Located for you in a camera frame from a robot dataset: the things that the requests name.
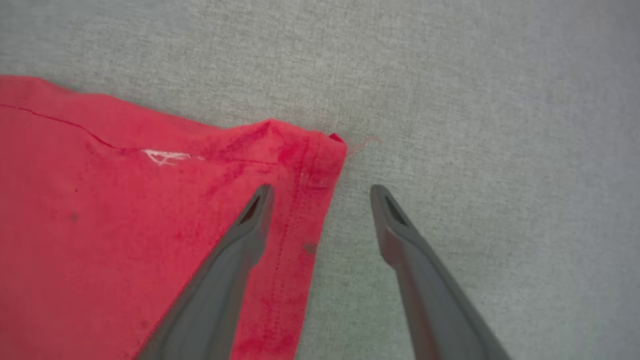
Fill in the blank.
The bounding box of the red and white garment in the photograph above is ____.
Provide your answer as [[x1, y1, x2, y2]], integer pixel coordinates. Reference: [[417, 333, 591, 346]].
[[0, 75, 347, 360]]

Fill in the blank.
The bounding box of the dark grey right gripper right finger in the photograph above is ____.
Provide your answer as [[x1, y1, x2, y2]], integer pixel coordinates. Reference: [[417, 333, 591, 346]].
[[370, 184, 511, 360]]

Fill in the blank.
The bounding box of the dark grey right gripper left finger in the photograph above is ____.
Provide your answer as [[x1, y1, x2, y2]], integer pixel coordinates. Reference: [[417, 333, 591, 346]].
[[135, 184, 275, 360]]

